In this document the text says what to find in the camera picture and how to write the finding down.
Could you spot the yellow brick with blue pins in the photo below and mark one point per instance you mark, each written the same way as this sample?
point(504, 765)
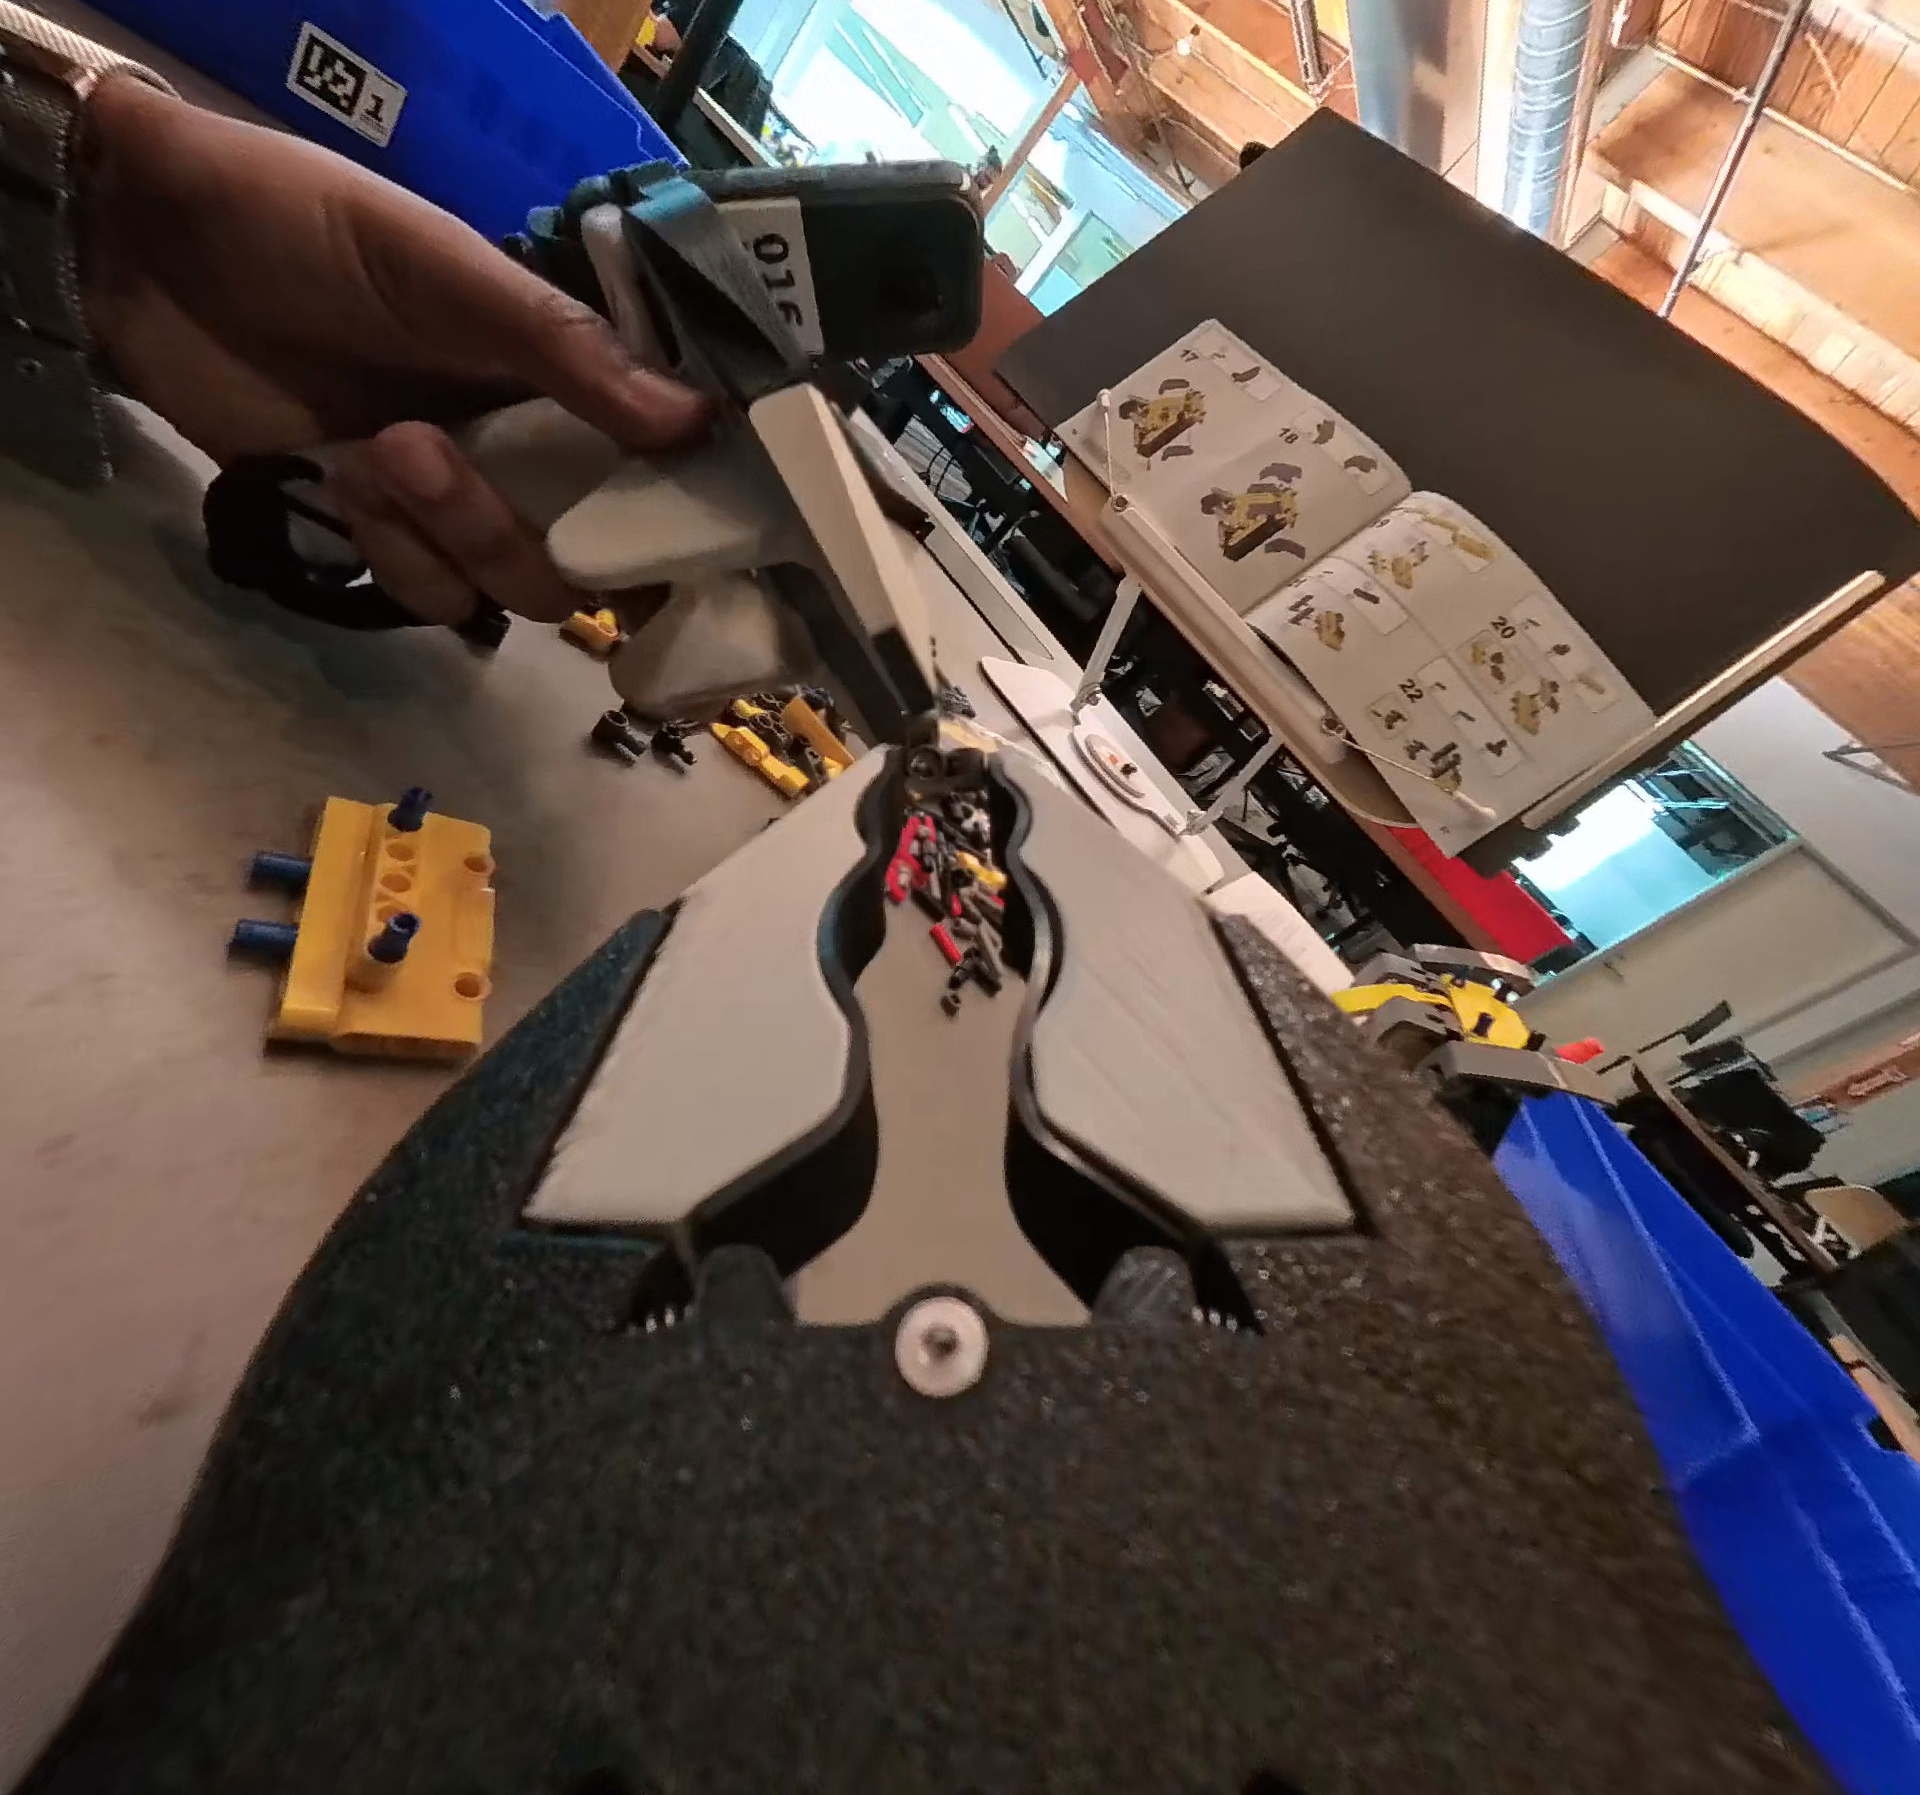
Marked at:
point(411, 955)

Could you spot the pile of toy building pieces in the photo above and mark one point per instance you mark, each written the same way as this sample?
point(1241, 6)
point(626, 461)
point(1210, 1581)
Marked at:
point(758, 755)

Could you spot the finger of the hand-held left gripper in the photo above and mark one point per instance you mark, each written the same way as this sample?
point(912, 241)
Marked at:
point(841, 507)

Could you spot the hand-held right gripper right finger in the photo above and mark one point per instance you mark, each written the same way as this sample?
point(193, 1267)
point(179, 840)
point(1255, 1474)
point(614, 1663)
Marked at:
point(1171, 1062)

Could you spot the silver ventilation duct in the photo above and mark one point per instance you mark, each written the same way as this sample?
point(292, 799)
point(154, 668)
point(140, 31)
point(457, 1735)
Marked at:
point(1560, 25)

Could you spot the open instruction booklet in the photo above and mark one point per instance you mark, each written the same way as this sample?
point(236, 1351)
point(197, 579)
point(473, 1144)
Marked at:
point(1323, 579)

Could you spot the white metal stand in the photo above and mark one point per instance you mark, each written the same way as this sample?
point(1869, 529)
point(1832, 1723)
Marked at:
point(1111, 759)

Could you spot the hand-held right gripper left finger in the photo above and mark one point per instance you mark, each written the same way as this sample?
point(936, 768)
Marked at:
point(704, 1062)

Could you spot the blue plastic bin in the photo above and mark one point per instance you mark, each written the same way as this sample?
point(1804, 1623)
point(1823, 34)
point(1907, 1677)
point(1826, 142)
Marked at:
point(1726, 1373)

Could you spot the person's left hand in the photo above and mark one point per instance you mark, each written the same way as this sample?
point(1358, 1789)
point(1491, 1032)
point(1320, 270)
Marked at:
point(301, 297)

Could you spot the yellow grey toy vehicle model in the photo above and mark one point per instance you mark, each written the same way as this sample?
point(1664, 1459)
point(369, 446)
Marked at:
point(1441, 1007)

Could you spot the red chair seat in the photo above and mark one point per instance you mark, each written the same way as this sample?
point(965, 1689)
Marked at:
point(1484, 910)

